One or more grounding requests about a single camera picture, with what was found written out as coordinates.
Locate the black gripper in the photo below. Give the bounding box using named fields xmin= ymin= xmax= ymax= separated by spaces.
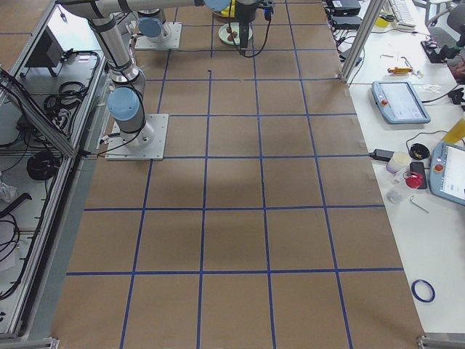
xmin=235 ymin=0 xmax=256 ymax=51

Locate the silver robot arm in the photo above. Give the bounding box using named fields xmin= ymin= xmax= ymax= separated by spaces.
xmin=57 ymin=1 xmax=231 ymax=149
xmin=137 ymin=9 xmax=171 ymax=43

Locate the pale green round plate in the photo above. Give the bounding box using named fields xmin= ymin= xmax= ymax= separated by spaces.
xmin=218 ymin=23 xmax=240 ymax=47

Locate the yellow banana bunch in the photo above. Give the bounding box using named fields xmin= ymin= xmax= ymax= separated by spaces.
xmin=220 ymin=4 xmax=235 ymax=18

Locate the brown wicker basket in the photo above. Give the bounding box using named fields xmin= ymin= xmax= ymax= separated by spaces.
xmin=213 ymin=11 xmax=235 ymax=19

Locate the gold wrapped tool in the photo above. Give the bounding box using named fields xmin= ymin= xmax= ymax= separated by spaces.
xmin=387 ymin=67 xmax=413 ymax=75

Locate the grey teach pendant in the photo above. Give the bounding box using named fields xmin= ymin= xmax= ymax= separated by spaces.
xmin=371 ymin=81 xmax=431 ymax=124
xmin=429 ymin=141 xmax=464 ymax=205

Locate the black power adapter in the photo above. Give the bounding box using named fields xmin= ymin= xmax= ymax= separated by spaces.
xmin=369 ymin=149 xmax=394 ymax=162

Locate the blue tape roll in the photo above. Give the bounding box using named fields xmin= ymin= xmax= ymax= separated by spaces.
xmin=411 ymin=279 xmax=436 ymax=303

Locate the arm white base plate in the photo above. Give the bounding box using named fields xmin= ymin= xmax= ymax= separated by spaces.
xmin=104 ymin=114 xmax=169 ymax=161
xmin=135 ymin=22 xmax=182 ymax=51

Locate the aluminium frame post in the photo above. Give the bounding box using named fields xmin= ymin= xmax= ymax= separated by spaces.
xmin=339 ymin=0 xmax=384 ymax=83

